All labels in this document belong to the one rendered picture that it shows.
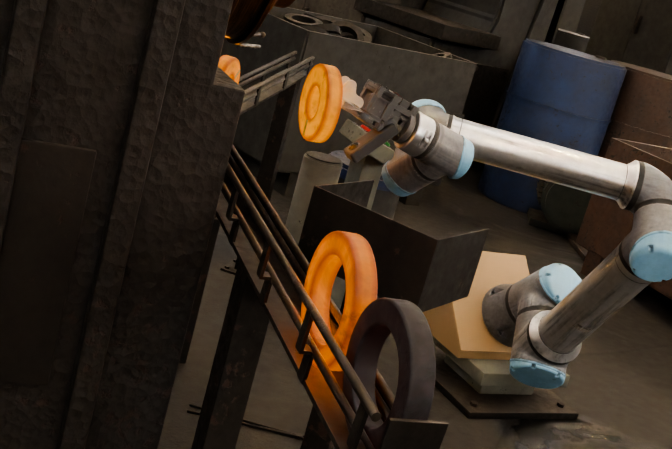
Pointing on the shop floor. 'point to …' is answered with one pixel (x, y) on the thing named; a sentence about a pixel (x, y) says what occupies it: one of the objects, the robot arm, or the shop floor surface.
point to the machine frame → (106, 180)
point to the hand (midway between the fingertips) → (323, 94)
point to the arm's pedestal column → (496, 396)
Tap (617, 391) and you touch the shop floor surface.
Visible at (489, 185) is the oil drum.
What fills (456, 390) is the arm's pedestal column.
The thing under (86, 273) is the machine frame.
